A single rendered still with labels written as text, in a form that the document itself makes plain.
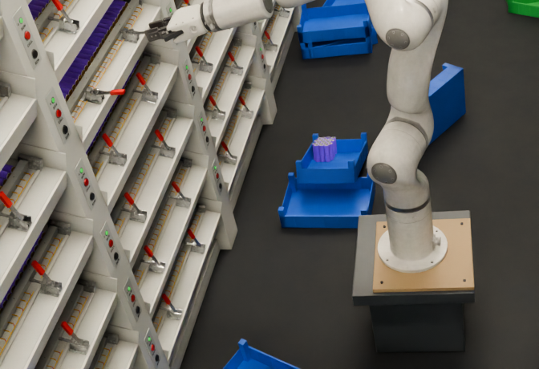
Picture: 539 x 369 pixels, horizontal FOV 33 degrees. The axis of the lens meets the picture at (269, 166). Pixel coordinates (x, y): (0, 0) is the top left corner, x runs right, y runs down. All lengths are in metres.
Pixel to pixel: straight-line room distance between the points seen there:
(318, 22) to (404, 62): 1.95
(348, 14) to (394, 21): 2.09
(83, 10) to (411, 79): 0.77
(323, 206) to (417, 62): 1.15
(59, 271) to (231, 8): 0.74
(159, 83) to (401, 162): 0.75
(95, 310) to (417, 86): 0.92
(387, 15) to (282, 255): 1.25
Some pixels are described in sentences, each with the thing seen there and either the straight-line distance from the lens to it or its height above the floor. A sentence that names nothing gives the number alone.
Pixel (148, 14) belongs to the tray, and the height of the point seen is 0.94.
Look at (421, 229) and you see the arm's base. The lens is 2.38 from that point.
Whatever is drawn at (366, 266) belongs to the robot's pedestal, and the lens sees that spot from 2.48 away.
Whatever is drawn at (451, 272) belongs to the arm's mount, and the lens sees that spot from 2.43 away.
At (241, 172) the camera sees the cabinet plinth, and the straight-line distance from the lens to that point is 3.27.
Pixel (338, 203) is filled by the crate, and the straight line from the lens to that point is 3.11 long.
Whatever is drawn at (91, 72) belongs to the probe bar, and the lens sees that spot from 2.21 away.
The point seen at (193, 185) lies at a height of 0.37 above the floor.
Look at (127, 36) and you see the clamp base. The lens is 2.35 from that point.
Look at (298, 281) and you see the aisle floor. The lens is 2.87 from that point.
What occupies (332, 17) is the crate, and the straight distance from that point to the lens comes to 4.00.
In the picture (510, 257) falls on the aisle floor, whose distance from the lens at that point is 2.87.
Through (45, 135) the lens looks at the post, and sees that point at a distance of 1.93.
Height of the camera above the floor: 2.04
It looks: 38 degrees down
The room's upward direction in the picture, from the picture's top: 13 degrees counter-clockwise
